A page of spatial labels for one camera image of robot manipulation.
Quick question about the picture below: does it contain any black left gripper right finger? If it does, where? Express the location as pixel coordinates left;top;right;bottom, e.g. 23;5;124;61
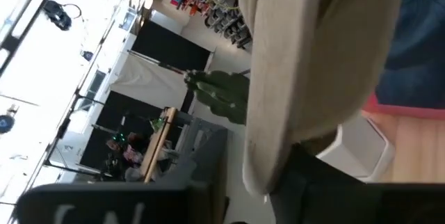
269;143;445;224

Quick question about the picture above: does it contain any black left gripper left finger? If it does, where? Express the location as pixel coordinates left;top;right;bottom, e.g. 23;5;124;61
13;118;229;224

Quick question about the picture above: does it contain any tan baseball cap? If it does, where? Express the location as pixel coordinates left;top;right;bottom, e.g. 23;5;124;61
234;0;406;197

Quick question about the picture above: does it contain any blue denim cap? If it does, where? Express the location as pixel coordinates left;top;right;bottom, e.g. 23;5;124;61
375;0;445;110

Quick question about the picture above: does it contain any white faceted plant pot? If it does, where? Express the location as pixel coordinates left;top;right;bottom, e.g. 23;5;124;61
316;112;397;183

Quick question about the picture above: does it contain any pink red plastic tray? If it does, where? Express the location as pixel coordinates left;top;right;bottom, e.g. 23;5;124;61
361;91;445;120

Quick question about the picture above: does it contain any white fabric screen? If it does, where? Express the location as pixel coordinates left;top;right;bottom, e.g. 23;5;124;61
110;51;196;111

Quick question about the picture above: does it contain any green cactus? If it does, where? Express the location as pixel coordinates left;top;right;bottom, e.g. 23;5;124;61
183;70;251;126

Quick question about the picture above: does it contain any grey storage bin shelf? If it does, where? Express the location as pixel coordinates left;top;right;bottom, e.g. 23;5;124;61
203;0;254;50

